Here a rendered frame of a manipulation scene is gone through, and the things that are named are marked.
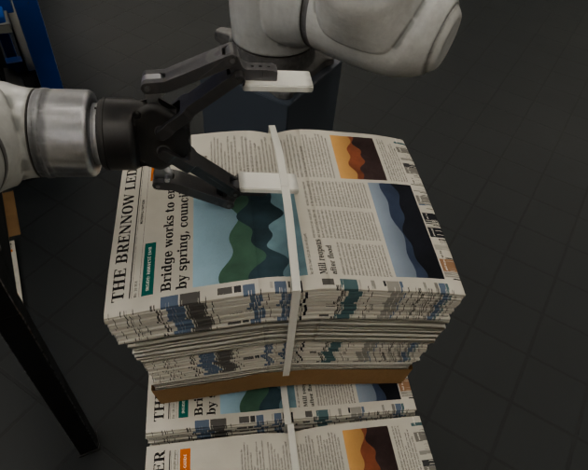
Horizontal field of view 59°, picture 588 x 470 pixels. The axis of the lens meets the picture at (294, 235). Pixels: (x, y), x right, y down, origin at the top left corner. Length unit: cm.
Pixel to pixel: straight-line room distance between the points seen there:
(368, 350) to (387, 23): 44
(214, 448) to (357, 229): 34
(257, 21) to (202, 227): 43
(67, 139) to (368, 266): 34
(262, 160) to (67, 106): 26
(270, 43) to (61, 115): 48
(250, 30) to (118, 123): 45
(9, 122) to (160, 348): 29
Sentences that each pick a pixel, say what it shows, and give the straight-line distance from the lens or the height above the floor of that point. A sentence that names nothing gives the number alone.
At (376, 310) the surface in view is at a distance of 61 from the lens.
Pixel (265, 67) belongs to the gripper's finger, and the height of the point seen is 125.
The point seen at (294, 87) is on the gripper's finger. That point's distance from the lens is 53.
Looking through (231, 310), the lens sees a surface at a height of 105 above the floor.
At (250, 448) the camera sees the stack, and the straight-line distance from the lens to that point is 74.
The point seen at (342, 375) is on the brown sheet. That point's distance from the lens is 74.
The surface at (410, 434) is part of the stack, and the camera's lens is 77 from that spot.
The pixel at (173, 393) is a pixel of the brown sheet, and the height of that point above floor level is 86.
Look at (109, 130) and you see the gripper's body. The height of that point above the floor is 120.
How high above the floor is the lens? 152
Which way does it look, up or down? 47 degrees down
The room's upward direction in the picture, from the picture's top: 5 degrees clockwise
